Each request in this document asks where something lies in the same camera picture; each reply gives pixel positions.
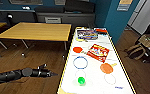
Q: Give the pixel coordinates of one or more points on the colourful printed game box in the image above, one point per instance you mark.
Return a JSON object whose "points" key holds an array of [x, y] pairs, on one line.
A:
{"points": [[87, 34]]}

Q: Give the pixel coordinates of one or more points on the green cup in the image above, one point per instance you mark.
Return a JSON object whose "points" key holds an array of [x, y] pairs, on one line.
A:
{"points": [[76, 74]]}

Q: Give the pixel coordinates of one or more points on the white long table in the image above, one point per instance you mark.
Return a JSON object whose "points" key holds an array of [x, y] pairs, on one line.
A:
{"points": [[94, 83]]}

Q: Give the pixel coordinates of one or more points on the flat red packet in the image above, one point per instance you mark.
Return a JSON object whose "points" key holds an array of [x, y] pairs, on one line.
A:
{"points": [[101, 31]]}

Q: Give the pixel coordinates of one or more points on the small white ledge device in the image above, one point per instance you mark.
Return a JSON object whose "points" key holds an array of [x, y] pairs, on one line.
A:
{"points": [[26, 7]]}

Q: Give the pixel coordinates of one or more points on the small black round object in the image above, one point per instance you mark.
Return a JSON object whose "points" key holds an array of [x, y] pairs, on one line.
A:
{"points": [[10, 15]]}

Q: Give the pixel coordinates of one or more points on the dark bench sofa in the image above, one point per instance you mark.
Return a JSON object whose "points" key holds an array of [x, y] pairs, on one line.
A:
{"points": [[74, 15]]}

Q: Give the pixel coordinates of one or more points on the tan backpack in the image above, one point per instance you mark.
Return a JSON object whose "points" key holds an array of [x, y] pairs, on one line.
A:
{"points": [[136, 52]]}

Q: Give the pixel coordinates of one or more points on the yellow wall sign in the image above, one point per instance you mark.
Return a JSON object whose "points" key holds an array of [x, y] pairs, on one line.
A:
{"points": [[124, 5]]}

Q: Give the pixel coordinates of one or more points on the brown cardboard box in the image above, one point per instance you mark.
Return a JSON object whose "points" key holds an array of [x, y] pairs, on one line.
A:
{"points": [[147, 41]]}

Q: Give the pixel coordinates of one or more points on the red round striker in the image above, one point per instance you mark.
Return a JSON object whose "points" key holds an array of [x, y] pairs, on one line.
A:
{"points": [[78, 50]]}

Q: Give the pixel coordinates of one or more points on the orange round striker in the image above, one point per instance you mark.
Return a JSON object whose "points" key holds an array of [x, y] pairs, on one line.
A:
{"points": [[106, 68]]}

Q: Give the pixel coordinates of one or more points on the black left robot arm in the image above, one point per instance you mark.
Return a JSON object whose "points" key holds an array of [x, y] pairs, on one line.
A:
{"points": [[11, 76]]}

